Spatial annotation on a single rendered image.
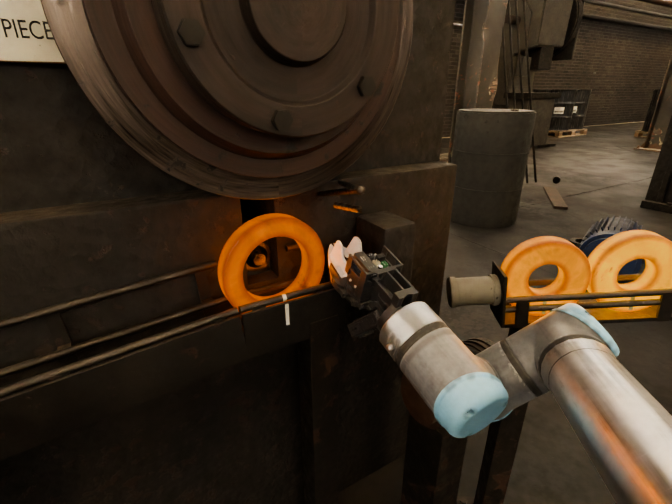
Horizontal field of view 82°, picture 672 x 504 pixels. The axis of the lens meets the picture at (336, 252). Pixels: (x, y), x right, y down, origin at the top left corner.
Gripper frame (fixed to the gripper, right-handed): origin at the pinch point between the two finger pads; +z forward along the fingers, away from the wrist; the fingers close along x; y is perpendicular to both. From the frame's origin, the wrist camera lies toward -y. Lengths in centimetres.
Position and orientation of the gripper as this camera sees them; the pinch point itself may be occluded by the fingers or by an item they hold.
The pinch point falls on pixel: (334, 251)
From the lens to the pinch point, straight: 72.1
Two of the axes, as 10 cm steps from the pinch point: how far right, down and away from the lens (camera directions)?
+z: -4.9, -6.0, 6.3
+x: -8.6, 2.0, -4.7
